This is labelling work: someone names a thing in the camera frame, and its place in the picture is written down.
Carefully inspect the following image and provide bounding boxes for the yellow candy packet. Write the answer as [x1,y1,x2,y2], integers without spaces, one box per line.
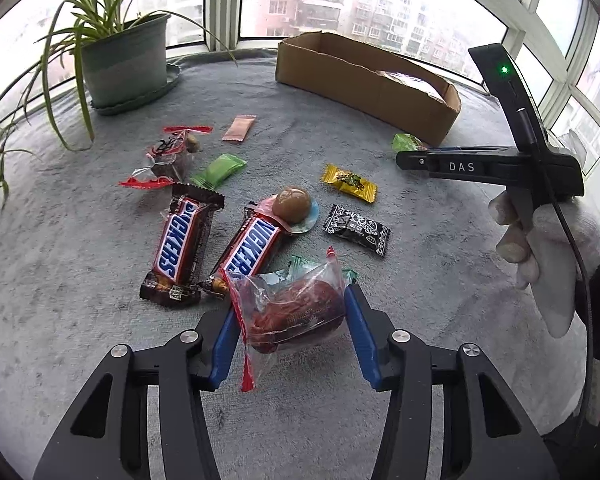
[322,164,377,204]

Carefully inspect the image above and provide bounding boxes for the black white candy packet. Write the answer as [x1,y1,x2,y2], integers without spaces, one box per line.
[323,204,391,257]

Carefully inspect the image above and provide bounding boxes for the brown chocolate ball cup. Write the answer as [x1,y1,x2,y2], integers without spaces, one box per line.
[256,186,320,235]

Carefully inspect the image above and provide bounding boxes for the Snickers bar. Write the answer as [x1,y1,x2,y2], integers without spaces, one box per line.
[140,183,225,309]
[198,203,286,298]

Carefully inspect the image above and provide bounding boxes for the clear bag red dates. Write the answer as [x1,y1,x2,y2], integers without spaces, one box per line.
[223,248,349,392]

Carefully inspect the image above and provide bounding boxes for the green candy packet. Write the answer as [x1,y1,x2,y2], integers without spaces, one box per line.
[189,154,247,191]

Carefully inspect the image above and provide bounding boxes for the clear red-end candy bag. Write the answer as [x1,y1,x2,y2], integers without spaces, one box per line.
[119,125,213,190]

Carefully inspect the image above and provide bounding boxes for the bagged sliced bread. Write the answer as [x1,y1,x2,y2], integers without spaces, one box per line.
[377,70,444,102]

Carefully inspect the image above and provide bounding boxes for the teal candy packet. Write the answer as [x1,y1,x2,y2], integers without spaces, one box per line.
[260,255,358,286]

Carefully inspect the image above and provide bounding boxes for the white gloved right hand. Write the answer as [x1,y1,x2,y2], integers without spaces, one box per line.
[489,192,600,338]

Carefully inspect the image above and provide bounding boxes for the brown cardboard box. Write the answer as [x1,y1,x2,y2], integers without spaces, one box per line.
[275,32,462,146]

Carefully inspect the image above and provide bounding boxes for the pink wafer snack packet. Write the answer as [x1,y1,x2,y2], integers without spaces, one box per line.
[222,114,257,143]

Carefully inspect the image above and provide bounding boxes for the green plant pot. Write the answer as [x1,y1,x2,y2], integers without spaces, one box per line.
[80,13,169,107]

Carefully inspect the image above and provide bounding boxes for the spider plant leaves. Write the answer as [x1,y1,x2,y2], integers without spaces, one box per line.
[17,0,222,152]

